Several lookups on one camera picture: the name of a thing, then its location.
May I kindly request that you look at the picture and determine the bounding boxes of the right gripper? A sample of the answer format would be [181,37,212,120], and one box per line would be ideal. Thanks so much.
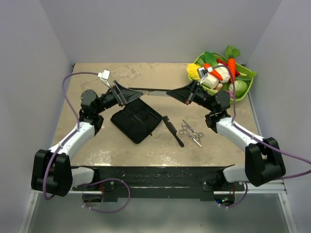
[167,80,215,113]

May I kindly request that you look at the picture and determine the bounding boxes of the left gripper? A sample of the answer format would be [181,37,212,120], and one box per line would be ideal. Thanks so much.
[95,81,142,114]

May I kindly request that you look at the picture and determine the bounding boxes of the black straight comb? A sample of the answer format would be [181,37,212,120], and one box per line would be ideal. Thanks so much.
[130,87,169,97]

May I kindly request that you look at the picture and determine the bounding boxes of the black tool case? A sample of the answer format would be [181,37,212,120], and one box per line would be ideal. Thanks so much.
[110,99,162,144]

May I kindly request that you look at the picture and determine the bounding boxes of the black handled comb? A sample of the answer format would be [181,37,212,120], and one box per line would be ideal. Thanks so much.
[162,116,184,148]

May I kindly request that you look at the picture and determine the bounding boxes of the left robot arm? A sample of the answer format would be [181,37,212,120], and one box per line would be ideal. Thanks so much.
[31,81,143,197]

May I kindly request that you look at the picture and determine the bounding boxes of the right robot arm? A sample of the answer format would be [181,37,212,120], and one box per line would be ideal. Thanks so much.
[166,81,286,191]

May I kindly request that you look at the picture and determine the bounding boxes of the toy napa cabbage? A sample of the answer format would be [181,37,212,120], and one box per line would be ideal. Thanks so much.
[187,63,219,89]

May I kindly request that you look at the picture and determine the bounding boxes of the toy carrot left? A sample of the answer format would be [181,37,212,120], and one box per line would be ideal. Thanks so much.
[204,63,223,81]

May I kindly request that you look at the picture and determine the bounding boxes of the toy carrot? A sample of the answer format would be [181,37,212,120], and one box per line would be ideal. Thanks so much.
[225,45,241,83]
[204,63,223,81]

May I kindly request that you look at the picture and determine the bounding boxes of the toy mushroom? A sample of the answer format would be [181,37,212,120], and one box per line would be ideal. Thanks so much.
[215,83,223,92]

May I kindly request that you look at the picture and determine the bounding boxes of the green vegetable tray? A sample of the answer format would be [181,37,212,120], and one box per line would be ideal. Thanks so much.
[187,54,256,101]

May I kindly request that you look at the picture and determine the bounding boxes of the toy bok choy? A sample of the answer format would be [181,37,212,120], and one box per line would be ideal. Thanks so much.
[204,51,230,83]

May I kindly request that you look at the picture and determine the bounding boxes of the silver scissors lower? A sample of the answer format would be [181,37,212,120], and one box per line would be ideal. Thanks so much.
[179,124,204,148]

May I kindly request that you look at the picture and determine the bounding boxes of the silver scissors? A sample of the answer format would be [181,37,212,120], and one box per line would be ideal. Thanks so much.
[182,120,204,137]
[179,124,204,148]

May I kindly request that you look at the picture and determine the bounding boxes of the toy purple onion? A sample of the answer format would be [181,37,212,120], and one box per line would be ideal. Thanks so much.
[226,90,235,100]

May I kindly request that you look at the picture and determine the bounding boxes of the silver scissors upper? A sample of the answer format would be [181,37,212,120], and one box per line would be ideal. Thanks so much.
[182,120,204,137]

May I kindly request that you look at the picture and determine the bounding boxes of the toy red chili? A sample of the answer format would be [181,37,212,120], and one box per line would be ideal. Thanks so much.
[216,59,241,77]

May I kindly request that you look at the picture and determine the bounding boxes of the toy green cabbage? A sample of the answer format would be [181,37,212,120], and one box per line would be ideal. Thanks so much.
[228,80,248,97]

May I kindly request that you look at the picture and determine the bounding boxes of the toy carrot right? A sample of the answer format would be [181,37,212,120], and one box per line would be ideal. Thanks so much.
[225,45,241,83]

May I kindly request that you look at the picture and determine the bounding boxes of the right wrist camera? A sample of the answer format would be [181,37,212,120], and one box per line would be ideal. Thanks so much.
[197,67,213,84]

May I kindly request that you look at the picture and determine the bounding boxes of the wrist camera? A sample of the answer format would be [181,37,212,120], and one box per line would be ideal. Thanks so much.
[197,67,213,84]
[98,69,112,89]

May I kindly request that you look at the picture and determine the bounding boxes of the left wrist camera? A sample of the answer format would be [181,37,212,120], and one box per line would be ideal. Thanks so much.
[98,69,112,89]

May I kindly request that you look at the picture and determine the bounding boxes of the aluminium rail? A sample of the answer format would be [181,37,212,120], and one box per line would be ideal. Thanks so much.
[29,179,288,195]

